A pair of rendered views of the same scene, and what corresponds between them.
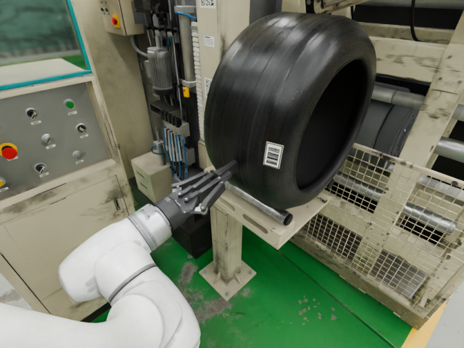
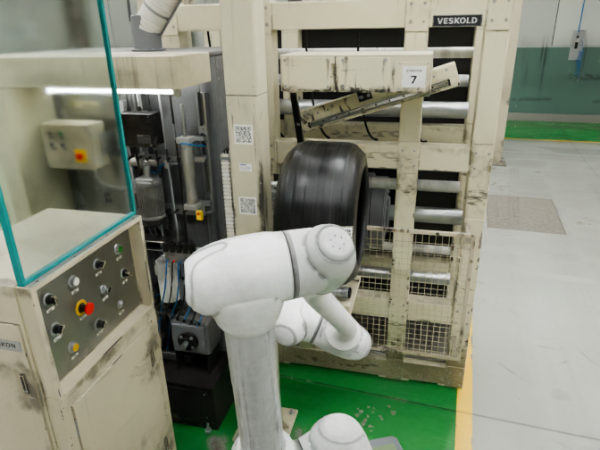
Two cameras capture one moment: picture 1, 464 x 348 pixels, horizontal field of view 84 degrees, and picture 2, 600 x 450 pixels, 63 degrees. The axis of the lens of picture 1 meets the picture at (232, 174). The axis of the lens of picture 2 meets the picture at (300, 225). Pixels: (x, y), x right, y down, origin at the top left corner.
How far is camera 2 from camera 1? 120 cm
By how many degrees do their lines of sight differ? 30
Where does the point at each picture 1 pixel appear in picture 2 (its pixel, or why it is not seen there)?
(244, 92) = (315, 199)
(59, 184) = (116, 339)
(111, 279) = (313, 319)
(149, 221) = not seen: hidden behind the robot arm
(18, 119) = (89, 272)
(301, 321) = (368, 429)
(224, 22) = (261, 153)
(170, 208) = not seen: hidden behind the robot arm
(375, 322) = (428, 399)
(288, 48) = (335, 169)
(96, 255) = (297, 310)
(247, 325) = not seen: outside the picture
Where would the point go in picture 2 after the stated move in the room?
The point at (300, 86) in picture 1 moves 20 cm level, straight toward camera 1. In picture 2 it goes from (351, 189) to (375, 208)
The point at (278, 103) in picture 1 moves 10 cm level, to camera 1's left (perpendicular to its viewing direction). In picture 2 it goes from (343, 201) to (319, 207)
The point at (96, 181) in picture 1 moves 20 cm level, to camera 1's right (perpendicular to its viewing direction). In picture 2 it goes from (139, 330) to (191, 314)
